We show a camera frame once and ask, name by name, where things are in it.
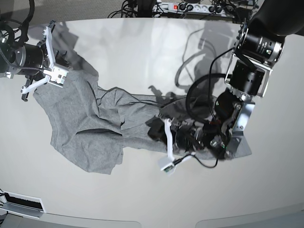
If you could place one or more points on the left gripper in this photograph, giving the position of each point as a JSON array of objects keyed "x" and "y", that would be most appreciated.
[{"x": 187, "y": 136}]

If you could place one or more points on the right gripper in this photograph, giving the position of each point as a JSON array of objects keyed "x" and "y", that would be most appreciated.
[{"x": 34, "y": 56}]

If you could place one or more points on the grey t-shirt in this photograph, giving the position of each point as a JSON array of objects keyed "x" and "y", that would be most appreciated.
[{"x": 91, "y": 126}]

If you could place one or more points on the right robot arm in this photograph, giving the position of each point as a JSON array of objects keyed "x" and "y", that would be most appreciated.
[{"x": 17, "y": 57}]

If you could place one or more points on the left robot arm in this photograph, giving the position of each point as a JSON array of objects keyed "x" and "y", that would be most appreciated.
[{"x": 259, "y": 46}]

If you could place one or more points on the white power strip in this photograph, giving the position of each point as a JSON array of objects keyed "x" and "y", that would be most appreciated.
[{"x": 191, "y": 8}]

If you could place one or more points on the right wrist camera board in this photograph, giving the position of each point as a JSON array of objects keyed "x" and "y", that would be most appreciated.
[{"x": 58, "y": 76}]

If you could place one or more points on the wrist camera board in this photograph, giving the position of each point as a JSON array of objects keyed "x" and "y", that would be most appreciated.
[
  {"x": 166, "y": 165},
  {"x": 58, "y": 76}
]

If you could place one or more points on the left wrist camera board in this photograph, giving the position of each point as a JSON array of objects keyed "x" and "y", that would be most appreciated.
[{"x": 166, "y": 165}]

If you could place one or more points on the table cable grommet slot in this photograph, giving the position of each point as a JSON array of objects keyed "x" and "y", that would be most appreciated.
[{"x": 22, "y": 205}]

